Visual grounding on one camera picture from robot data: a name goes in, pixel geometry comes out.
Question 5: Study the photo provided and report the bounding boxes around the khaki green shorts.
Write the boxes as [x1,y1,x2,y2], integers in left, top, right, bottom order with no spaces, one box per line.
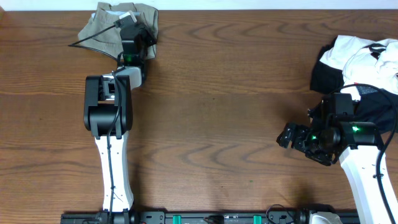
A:
[78,2,159,57]

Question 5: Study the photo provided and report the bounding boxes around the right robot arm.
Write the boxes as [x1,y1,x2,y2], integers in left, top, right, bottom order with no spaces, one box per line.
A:
[276,93,397,223]

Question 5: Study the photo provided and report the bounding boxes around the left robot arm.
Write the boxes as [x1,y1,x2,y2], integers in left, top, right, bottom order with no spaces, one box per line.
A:
[83,22,156,223]

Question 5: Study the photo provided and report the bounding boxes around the black garment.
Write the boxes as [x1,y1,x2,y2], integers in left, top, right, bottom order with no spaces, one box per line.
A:
[310,37,397,133]

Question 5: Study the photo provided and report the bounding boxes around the white garment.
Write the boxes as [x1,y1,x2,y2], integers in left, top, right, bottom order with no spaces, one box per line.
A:
[320,35,397,101]

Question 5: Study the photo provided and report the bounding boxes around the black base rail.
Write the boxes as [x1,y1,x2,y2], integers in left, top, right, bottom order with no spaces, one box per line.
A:
[60,210,309,224]

